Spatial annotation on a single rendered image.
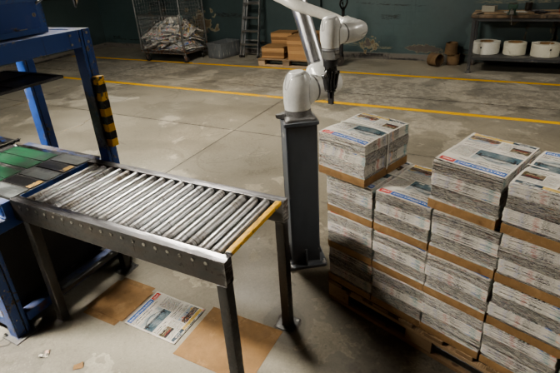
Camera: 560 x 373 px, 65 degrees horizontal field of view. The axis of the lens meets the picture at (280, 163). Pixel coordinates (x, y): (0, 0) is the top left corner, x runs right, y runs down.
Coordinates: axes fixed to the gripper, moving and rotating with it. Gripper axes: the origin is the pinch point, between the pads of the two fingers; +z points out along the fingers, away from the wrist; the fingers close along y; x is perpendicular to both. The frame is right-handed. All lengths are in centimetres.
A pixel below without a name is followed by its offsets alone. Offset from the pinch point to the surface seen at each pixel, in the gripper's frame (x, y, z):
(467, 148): -75, 0, 10
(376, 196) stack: -42, -18, 37
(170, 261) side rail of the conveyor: -1, -108, 44
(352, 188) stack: -28, -18, 38
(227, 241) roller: -17, -89, 37
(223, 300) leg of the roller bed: -25, -100, 56
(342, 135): -22.2, -19.0, 10.4
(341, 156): -23.2, -21.0, 20.4
